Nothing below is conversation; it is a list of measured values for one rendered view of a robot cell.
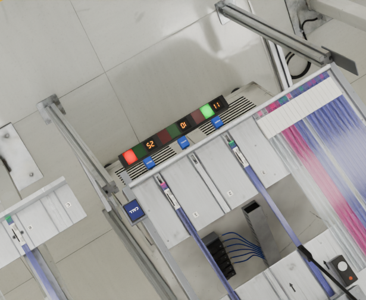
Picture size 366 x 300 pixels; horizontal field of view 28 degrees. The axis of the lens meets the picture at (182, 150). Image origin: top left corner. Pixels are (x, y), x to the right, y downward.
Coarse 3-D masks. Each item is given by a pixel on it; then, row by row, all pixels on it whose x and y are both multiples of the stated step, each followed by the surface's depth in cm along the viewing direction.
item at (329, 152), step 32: (288, 96) 201; (320, 96) 202; (288, 128) 199; (320, 128) 199; (352, 128) 200; (288, 160) 196; (320, 160) 197; (352, 160) 197; (320, 192) 195; (352, 192) 195; (352, 224) 193; (352, 256) 191
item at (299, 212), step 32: (256, 96) 266; (160, 160) 256; (288, 192) 231; (128, 224) 249; (224, 224) 225; (320, 224) 243; (160, 256) 220; (192, 256) 225; (256, 256) 236; (224, 288) 236
